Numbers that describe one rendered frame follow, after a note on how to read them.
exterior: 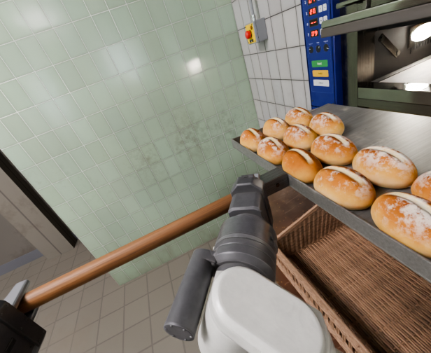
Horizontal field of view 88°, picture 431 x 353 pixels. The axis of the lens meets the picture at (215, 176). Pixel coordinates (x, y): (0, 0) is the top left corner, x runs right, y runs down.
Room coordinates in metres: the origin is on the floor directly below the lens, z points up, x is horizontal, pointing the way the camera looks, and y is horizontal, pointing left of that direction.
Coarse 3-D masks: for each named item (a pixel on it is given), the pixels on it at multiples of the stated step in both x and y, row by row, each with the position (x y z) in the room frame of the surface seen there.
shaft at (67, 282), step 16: (208, 208) 0.34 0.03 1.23; (224, 208) 0.34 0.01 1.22; (176, 224) 0.33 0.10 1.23; (192, 224) 0.32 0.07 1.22; (144, 240) 0.32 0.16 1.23; (160, 240) 0.31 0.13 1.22; (112, 256) 0.31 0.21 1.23; (128, 256) 0.30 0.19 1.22; (80, 272) 0.30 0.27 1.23; (96, 272) 0.29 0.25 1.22; (48, 288) 0.29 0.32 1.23; (64, 288) 0.28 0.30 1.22; (32, 304) 0.28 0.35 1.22
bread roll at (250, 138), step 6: (246, 132) 0.58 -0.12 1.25; (252, 132) 0.56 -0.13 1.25; (258, 132) 0.56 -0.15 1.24; (240, 138) 0.61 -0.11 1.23; (246, 138) 0.57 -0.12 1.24; (252, 138) 0.55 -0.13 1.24; (258, 138) 0.54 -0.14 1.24; (246, 144) 0.56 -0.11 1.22; (252, 144) 0.55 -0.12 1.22; (252, 150) 0.55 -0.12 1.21
